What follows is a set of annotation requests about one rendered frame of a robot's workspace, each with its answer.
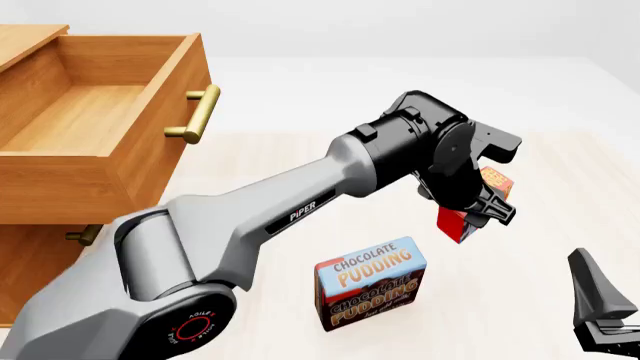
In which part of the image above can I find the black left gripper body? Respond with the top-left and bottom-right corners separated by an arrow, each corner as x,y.
418,163 -> 489,214

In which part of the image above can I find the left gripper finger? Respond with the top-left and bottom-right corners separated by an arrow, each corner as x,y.
467,190 -> 518,229

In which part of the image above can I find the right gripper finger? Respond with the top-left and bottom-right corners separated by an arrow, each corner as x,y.
567,246 -> 639,321

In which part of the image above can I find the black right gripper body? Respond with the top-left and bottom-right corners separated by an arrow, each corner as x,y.
572,310 -> 640,354

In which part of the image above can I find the red and orange butter box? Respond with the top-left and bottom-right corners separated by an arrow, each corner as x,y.
436,165 -> 516,246

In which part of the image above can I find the open wooden drawer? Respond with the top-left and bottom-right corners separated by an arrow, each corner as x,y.
0,32 -> 214,226

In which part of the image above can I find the closed wooden drawer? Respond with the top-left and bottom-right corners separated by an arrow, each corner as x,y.
0,223 -> 107,328

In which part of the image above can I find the wooden cabinet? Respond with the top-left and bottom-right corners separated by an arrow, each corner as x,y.
0,24 -> 109,330

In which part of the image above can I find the chocolate pudding box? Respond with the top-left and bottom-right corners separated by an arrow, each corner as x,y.
313,235 -> 428,333

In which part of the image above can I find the brass drawer handle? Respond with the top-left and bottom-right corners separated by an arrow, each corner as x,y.
64,223 -> 104,247
163,84 -> 222,146

